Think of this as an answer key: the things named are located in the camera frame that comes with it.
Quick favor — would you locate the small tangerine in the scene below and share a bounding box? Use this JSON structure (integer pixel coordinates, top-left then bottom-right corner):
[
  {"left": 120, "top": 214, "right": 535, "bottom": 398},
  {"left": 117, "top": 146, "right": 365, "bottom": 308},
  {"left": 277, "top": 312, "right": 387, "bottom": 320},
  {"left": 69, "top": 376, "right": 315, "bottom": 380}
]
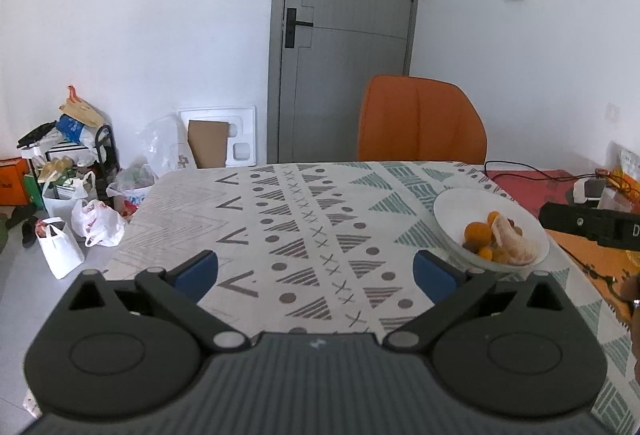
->
[{"left": 477, "top": 247, "right": 494, "bottom": 262}]

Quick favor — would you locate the large orange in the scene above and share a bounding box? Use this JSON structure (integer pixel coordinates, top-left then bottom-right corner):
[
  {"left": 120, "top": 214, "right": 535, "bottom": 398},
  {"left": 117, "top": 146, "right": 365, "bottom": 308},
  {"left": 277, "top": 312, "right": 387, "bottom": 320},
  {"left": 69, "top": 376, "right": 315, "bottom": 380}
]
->
[{"left": 464, "top": 221, "right": 492, "bottom": 248}]

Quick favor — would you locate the peeled pomelo segment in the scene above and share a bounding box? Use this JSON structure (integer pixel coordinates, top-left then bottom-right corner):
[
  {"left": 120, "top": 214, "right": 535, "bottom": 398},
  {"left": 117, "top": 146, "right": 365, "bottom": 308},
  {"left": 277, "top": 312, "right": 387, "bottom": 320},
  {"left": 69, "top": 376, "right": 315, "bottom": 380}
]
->
[{"left": 491, "top": 214, "right": 538, "bottom": 266}]

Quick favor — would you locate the dark red plum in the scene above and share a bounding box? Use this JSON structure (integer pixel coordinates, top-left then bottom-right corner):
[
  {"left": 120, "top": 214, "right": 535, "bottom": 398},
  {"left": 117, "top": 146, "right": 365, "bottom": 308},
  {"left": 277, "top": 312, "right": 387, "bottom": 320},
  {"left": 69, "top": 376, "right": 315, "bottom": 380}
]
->
[{"left": 463, "top": 241, "right": 480, "bottom": 253}]

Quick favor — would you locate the yellow-brown round fruit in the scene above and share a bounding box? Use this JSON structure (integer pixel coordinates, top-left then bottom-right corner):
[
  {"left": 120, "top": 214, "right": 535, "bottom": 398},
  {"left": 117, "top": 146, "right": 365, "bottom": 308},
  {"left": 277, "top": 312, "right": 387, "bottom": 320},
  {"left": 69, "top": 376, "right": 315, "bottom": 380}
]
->
[{"left": 491, "top": 247, "right": 511, "bottom": 264}]

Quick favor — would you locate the person's right hand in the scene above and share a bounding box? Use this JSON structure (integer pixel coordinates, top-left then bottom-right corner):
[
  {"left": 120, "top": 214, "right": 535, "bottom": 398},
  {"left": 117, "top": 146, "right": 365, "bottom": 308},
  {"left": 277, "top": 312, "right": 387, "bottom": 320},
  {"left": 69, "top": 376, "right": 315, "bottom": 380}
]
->
[{"left": 620, "top": 275, "right": 640, "bottom": 379}]

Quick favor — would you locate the frosted plastic cup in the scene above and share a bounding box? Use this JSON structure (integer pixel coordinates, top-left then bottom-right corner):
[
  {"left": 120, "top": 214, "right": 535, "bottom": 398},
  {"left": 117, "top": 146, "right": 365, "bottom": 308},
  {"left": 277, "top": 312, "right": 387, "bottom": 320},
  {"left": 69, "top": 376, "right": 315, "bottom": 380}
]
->
[{"left": 598, "top": 188, "right": 634, "bottom": 213}]

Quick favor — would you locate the red orange cartoon mat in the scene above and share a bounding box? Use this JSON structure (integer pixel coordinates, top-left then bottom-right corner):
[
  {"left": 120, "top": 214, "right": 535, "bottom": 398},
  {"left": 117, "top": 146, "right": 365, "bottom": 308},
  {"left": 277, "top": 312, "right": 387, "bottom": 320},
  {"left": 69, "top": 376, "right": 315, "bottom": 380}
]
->
[{"left": 485, "top": 168, "right": 639, "bottom": 327}]

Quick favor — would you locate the white power adapter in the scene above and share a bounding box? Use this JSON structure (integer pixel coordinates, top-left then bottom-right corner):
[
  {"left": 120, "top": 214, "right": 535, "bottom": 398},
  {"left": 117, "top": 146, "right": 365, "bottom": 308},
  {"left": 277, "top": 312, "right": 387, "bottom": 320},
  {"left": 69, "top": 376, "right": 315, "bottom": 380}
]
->
[{"left": 573, "top": 177, "right": 608, "bottom": 206}]

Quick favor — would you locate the yellow snack bag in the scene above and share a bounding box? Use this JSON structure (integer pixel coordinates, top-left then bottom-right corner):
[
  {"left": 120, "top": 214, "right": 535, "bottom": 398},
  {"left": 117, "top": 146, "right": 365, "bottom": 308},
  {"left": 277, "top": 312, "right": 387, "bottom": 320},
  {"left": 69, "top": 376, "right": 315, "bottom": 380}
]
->
[{"left": 608, "top": 142, "right": 639, "bottom": 200}]

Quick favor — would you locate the white ceramic plate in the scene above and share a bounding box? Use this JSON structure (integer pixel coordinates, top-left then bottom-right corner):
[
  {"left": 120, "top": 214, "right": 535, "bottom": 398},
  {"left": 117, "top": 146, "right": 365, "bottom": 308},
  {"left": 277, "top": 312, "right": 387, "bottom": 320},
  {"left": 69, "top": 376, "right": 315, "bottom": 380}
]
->
[{"left": 433, "top": 188, "right": 550, "bottom": 273}]

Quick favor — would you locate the white red plastic bag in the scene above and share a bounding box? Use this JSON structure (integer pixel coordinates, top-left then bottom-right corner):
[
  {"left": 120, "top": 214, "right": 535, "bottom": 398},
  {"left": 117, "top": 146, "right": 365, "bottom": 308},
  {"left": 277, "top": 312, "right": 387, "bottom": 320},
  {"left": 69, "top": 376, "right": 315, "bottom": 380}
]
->
[{"left": 70, "top": 200, "right": 127, "bottom": 247}]

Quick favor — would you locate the patterned white tablecloth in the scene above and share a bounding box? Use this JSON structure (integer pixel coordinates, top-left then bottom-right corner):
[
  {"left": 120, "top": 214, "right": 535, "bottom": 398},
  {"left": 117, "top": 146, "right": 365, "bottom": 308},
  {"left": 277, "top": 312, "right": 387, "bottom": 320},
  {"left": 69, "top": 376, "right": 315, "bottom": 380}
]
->
[{"left": 22, "top": 160, "right": 640, "bottom": 435}]

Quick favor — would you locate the white bucket with bag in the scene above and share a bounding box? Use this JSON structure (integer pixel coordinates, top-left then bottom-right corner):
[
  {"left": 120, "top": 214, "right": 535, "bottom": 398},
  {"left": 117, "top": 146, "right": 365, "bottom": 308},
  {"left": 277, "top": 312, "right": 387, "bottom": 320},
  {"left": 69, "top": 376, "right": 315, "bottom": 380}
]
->
[{"left": 106, "top": 164, "right": 157, "bottom": 221}]

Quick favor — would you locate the white paper bag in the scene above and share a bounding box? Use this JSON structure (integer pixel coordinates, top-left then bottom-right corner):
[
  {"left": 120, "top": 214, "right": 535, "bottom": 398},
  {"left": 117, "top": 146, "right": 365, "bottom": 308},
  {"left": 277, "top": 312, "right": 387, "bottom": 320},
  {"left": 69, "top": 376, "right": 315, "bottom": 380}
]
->
[{"left": 35, "top": 217, "right": 85, "bottom": 280}]

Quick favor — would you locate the clear plastic bag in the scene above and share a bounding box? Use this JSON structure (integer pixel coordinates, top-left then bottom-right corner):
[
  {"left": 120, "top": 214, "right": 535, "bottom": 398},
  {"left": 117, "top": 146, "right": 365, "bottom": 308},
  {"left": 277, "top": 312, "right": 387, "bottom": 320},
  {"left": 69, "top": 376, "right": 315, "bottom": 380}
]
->
[{"left": 138, "top": 113, "right": 196, "bottom": 178}]

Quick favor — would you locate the brown cardboard box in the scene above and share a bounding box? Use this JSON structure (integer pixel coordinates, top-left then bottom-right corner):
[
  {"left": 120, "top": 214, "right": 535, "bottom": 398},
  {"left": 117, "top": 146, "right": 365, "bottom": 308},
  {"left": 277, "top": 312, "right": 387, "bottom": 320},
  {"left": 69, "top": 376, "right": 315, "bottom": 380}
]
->
[{"left": 188, "top": 121, "right": 229, "bottom": 168}]

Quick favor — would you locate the white foam packaging board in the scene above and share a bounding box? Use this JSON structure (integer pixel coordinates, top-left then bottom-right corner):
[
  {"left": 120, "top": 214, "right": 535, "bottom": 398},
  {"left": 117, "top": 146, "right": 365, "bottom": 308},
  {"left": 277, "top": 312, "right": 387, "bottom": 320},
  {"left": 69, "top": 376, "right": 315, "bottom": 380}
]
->
[{"left": 178, "top": 106, "right": 257, "bottom": 168}]

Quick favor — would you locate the black metal rack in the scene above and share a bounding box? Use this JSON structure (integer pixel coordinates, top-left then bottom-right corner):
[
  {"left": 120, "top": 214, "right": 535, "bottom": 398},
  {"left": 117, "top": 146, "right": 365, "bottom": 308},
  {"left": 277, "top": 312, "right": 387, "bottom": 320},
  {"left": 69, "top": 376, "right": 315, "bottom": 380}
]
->
[{"left": 94, "top": 124, "right": 120, "bottom": 206}]

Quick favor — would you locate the white tote bag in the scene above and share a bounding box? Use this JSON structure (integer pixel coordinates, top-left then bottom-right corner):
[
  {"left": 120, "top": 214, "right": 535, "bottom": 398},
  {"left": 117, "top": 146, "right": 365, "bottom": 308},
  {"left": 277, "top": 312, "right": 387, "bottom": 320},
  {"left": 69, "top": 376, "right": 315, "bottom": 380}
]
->
[{"left": 42, "top": 170, "right": 98, "bottom": 221}]

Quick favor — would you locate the orange chair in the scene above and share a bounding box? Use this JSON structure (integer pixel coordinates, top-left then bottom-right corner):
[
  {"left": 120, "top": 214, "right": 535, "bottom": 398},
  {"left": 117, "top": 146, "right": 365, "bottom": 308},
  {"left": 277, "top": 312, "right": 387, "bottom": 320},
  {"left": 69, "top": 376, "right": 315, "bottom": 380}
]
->
[{"left": 357, "top": 75, "right": 487, "bottom": 164}]

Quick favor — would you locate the orange box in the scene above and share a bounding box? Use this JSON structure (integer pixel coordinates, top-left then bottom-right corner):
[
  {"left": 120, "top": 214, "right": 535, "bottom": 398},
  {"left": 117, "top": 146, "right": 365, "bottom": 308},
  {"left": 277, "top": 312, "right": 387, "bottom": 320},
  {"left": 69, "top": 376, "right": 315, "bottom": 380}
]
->
[{"left": 0, "top": 158, "right": 29, "bottom": 206}]

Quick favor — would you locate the grey door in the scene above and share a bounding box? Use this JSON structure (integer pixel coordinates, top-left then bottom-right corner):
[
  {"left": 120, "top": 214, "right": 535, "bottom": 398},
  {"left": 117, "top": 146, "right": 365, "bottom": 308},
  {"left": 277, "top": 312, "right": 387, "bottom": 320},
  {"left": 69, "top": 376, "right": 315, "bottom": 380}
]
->
[{"left": 266, "top": 0, "right": 416, "bottom": 163}]

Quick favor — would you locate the black cable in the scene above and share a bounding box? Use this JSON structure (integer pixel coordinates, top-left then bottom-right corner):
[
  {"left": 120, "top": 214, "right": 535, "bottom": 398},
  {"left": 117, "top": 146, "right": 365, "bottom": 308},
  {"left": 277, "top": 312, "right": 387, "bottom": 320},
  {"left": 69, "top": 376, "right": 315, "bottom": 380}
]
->
[{"left": 482, "top": 158, "right": 626, "bottom": 188}]

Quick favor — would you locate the white wall socket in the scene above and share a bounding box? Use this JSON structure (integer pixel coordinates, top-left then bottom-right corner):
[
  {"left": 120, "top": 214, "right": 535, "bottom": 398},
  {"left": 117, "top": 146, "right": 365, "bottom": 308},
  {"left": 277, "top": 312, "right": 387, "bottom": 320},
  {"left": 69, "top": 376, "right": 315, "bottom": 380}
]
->
[{"left": 605, "top": 103, "right": 620, "bottom": 124}]

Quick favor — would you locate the black door handle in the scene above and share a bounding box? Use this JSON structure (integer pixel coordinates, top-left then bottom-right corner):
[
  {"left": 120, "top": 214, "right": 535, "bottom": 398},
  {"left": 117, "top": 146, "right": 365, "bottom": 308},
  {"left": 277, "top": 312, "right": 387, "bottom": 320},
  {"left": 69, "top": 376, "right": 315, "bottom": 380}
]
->
[{"left": 284, "top": 8, "right": 314, "bottom": 49}]

